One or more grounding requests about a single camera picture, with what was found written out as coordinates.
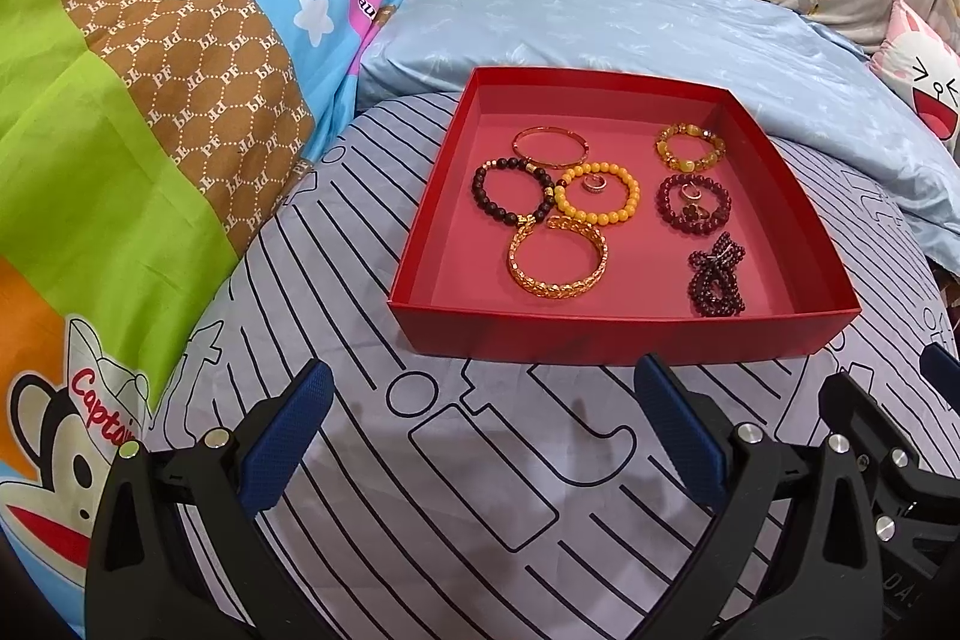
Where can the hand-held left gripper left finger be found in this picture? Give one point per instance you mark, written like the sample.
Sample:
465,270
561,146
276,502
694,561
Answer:
292,430

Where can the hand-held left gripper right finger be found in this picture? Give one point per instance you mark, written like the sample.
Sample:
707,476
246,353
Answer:
682,430

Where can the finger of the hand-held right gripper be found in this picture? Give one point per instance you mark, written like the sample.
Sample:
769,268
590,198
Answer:
941,366
900,467

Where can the purple bead strand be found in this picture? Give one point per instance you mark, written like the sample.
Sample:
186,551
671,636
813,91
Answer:
712,287

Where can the red cardboard box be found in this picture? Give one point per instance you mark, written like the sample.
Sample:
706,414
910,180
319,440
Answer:
465,280

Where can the gold hoop earring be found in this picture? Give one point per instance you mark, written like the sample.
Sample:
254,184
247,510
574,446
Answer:
596,188

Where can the grey striped bed sheet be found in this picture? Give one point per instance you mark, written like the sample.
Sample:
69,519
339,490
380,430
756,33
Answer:
450,497

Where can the cat face cushion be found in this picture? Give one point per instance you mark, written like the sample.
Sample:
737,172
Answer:
926,70

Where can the thin gold bangle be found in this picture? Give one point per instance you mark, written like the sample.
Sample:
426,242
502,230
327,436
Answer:
551,164

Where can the cartoon monkey quilt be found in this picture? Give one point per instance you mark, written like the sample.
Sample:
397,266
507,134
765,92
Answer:
135,123

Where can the light blue pillow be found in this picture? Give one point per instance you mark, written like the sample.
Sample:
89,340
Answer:
637,18

